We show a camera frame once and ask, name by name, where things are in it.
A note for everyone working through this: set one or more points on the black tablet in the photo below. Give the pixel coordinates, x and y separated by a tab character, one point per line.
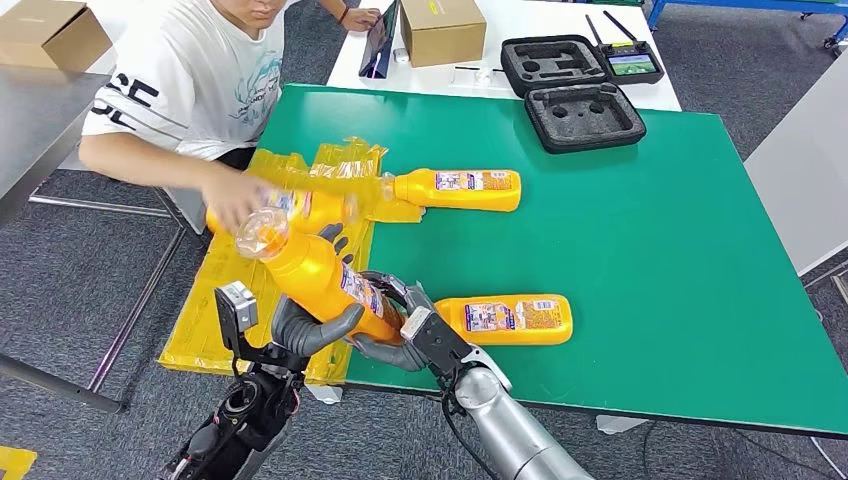
376	45

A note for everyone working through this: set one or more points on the white table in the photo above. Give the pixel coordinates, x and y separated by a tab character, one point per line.
530	20

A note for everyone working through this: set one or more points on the blue cart frame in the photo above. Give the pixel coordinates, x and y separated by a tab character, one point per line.
729	5

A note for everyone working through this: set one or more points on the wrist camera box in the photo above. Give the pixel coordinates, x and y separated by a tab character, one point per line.
440	344
242	308

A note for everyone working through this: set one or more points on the yellow plastic sheet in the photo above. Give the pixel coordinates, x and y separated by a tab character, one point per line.
212	311

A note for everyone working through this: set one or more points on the orange detergent bottle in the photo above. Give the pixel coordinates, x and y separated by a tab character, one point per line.
424	192
450	331
318	212
311	278

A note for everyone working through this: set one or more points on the person's left hand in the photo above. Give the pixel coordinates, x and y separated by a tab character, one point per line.
364	18

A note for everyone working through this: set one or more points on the person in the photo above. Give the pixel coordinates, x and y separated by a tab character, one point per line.
199	79

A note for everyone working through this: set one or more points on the clear plastic packet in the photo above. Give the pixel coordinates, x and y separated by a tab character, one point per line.
485	76

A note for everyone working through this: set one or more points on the plain cardboard box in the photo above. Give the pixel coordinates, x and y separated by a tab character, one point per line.
46	33

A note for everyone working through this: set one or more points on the cardboard box with yellow mark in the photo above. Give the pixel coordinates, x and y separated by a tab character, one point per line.
442	33

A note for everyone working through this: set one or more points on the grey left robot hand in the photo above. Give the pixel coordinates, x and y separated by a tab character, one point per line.
305	338

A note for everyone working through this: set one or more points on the small white charger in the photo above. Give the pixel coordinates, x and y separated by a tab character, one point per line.
401	56

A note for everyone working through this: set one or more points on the person's right hand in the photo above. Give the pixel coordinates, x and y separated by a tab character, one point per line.
232	199

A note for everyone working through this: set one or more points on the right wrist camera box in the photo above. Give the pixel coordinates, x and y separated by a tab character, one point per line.
440	344

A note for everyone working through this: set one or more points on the black remote controller with antennas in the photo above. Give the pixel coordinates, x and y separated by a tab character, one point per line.
632	65

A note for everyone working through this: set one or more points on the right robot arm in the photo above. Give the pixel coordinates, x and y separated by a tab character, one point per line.
510	430

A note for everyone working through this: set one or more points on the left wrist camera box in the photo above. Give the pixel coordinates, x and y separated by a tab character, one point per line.
242	308

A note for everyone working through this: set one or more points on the red wristband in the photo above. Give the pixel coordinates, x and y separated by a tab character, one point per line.
344	14

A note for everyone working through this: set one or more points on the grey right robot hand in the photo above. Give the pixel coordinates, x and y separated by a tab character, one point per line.
391	358

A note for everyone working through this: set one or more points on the black pen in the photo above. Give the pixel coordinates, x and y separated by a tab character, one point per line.
477	68

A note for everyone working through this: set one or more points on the person's right forearm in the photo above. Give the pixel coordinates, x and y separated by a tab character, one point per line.
146	166

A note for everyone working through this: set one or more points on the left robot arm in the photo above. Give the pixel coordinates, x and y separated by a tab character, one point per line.
245	411

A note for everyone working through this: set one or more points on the person's left forearm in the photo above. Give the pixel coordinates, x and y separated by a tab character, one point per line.
331	5

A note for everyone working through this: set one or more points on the grey metal panel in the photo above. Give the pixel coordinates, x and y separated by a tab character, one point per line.
189	212

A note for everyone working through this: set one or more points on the black foam-lined case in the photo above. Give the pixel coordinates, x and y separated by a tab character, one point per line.
583	142

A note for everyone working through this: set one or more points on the steel table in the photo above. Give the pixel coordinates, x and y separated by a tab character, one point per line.
40	119

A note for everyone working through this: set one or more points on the pale grey table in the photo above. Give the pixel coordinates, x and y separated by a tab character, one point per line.
808	172

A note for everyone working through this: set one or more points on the green crate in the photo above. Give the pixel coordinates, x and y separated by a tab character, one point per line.
616	2

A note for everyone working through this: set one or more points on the white table foot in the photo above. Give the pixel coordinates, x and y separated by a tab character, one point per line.
619	425
324	394

